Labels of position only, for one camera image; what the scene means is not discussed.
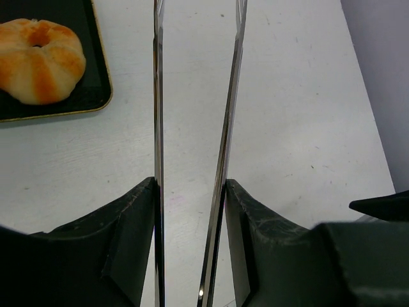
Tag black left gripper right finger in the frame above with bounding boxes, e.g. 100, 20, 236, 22
225, 180, 408, 306

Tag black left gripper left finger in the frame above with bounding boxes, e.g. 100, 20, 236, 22
1, 177, 155, 306

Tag metal tongs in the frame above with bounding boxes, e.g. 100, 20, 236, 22
153, 1, 247, 306

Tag round pumpkin-shaped bun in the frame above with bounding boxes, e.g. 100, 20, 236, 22
1, 19, 86, 106

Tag black rectangular tray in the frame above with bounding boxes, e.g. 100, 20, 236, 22
1, 1, 112, 122

